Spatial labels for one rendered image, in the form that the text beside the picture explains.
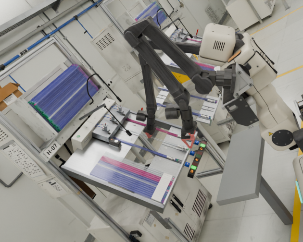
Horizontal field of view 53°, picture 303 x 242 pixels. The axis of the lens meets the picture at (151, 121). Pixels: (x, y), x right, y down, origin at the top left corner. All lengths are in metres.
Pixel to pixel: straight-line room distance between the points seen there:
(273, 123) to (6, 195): 2.68
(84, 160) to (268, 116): 1.18
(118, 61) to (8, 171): 1.61
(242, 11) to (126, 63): 3.67
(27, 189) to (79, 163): 1.55
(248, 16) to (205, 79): 5.12
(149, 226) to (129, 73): 1.65
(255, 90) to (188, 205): 1.25
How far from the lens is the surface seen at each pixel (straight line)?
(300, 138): 1.59
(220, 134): 3.27
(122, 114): 2.28
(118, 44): 3.10
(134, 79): 3.21
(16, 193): 3.50
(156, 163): 2.05
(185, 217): 2.47
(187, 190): 2.53
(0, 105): 2.37
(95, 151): 2.12
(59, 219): 3.67
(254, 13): 6.37
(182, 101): 1.40
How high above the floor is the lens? 1.66
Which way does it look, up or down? 17 degrees down
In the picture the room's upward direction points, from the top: 40 degrees counter-clockwise
